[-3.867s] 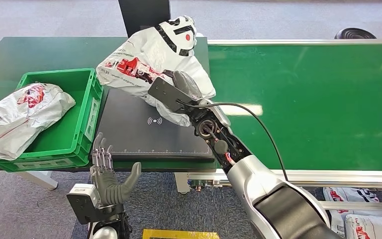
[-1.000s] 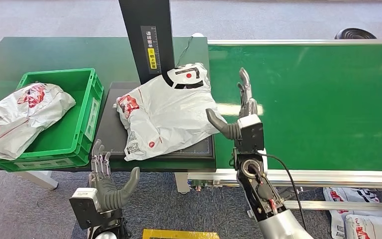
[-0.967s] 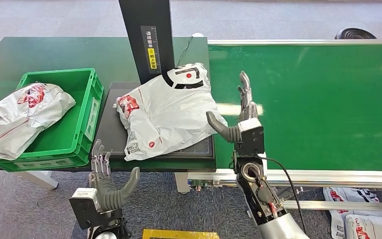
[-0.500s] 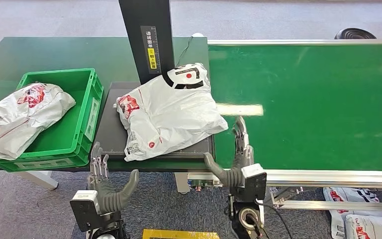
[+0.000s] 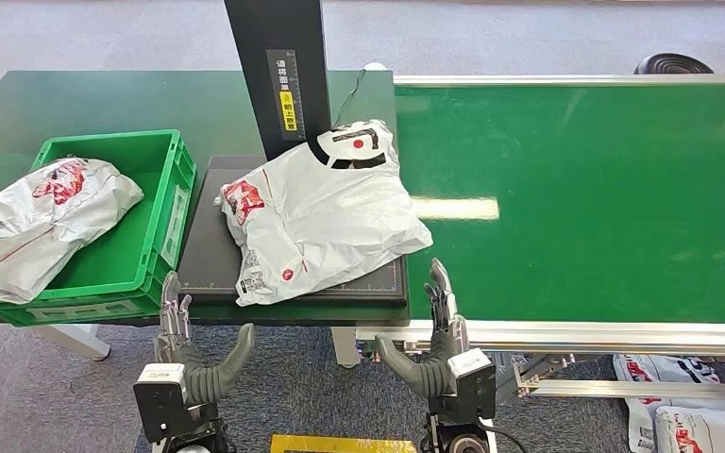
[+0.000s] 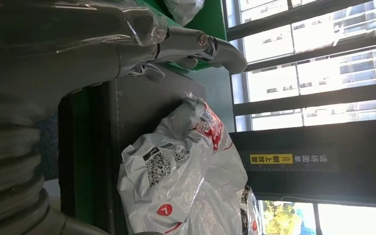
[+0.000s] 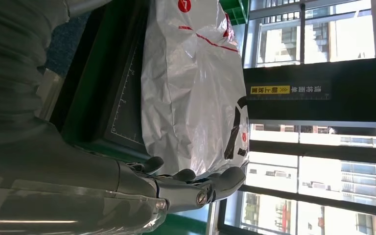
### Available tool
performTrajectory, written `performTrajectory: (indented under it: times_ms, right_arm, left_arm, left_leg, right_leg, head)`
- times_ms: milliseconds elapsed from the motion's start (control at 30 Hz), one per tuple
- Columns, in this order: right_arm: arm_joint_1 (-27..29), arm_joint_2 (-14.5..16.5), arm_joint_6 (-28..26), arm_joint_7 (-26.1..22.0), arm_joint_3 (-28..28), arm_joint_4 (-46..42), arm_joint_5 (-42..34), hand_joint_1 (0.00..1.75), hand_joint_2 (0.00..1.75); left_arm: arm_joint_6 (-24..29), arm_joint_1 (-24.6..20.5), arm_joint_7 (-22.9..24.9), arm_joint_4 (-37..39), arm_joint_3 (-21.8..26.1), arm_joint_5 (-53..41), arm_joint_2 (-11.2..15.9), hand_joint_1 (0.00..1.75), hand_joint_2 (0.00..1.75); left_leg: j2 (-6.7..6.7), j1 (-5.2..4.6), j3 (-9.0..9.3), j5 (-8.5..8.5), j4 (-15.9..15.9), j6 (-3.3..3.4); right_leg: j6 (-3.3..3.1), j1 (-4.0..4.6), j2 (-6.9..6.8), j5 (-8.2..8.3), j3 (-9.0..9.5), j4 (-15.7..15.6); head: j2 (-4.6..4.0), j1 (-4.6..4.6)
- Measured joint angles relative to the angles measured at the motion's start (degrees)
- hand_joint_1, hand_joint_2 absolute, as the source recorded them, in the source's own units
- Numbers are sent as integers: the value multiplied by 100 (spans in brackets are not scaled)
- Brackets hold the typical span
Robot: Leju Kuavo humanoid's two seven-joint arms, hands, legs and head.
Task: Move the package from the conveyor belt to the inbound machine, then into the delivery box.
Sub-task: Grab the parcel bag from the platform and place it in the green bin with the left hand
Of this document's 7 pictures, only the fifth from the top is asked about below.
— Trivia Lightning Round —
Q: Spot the black round ribbed disc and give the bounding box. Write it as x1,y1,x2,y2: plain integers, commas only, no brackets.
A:
634,52,716,75

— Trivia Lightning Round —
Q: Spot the thin black table cable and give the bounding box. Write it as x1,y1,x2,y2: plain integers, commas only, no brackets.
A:
332,68,367,129

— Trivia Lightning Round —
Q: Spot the green plastic crate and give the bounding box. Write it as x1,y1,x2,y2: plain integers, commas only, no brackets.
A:
0,129,198,327

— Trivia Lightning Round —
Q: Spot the green table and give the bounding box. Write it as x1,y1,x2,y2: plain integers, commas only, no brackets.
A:
0,69,412,327

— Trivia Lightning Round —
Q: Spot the white courier bag black logo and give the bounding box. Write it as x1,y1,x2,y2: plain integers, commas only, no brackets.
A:
215,118,434,308

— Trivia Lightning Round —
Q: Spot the green conveyor belt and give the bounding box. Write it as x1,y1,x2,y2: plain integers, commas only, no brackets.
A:
395,82,725,325

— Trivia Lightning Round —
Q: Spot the black yellow column label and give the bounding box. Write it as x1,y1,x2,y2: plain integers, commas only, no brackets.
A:
266,47,308,142

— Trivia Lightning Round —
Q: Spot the black scanner base plate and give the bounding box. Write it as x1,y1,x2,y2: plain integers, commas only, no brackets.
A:
177,155,409,307

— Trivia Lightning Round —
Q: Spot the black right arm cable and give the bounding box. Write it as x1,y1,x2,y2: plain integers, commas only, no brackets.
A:
478,417,530,453

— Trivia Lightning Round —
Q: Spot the white courier bag on floor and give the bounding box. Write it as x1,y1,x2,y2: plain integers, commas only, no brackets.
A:
652,405,725,453
612,353,725,453

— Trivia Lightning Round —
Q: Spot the aluminium conveyor frame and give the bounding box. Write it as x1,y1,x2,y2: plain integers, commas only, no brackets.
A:
354,74,725,414

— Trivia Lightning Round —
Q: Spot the yellow floor tape marker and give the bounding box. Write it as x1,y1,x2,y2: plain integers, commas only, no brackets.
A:
269,432,419,453

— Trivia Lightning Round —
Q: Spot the white angled table leg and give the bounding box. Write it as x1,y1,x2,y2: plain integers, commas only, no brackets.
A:
27,323,112,362

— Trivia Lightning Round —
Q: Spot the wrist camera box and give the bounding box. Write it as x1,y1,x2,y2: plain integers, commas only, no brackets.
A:
447,347,498,421
132,363,190,445

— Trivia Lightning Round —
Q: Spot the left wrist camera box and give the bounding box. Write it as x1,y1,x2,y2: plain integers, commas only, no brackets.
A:
132,363,190,445

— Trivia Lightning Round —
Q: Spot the white upright table leg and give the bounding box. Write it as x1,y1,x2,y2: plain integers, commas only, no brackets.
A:
330,326,362,369

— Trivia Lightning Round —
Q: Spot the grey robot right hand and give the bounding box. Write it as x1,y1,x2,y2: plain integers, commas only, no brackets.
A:
375,258,470,399

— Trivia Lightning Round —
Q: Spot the white courier bag red print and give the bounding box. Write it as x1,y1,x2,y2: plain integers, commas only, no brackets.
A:
0,157,144,305

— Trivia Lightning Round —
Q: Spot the black scanner column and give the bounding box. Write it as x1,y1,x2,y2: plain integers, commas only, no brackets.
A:
223,0,333,162

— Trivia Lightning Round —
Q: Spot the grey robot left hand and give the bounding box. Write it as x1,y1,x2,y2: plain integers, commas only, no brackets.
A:
152,270,256,408

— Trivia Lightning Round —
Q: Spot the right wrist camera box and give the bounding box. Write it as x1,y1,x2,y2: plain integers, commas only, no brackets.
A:
447,347,498,421

